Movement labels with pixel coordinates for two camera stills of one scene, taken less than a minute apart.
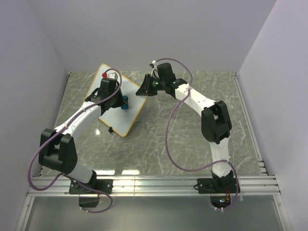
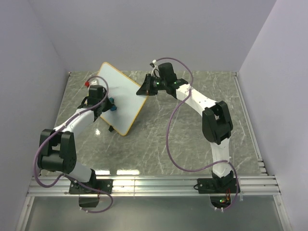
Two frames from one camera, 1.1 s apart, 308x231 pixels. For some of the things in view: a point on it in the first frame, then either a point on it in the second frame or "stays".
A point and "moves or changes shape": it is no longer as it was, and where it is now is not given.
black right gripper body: x=156 y=85 stays
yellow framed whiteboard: x=122 y=121 stays
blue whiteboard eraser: x=125 y=105 moves or changes shape
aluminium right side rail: x=262 y=169 stays
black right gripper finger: x=145 y=90 stays
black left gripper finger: x=119 y=99 → x=109 y=104
